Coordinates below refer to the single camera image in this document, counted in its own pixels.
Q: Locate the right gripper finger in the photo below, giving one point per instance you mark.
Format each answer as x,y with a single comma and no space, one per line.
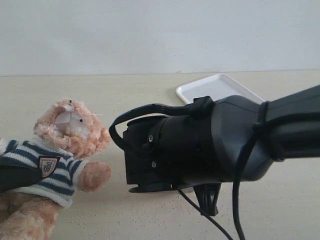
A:
207,196

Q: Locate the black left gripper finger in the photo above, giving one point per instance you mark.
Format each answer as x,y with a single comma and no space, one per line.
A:
16,175

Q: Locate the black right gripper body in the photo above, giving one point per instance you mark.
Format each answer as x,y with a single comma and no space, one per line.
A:
151,153

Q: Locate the pink teddy bear striped sweater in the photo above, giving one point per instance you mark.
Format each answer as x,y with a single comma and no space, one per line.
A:
64,137

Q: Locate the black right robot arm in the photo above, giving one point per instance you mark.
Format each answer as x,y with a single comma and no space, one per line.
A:
198,145

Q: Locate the white rectangular plastic tray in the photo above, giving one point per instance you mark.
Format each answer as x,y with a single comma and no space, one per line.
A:
217,86

